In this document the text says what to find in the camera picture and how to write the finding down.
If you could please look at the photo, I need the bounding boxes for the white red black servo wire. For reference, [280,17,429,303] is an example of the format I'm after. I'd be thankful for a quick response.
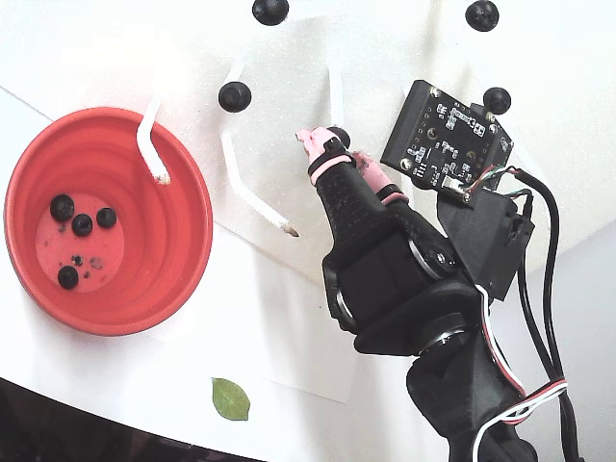
[471,283,569,462]

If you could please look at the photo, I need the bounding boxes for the black cable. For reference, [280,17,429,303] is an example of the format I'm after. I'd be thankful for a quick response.
[517,190,578,462]
[512,170,586,462]

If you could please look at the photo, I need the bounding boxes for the red collapsible silicone cup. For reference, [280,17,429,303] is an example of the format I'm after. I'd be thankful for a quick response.
[3,106,215,337]

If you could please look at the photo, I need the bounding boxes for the green leaf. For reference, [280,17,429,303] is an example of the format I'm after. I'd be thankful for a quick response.
[210,377,252,423]

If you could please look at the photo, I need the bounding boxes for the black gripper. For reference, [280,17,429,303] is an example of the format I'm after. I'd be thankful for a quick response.
[295,125,486,360]

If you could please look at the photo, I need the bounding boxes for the white foam board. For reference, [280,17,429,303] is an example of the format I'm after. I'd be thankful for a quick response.
[0,0,616,290]

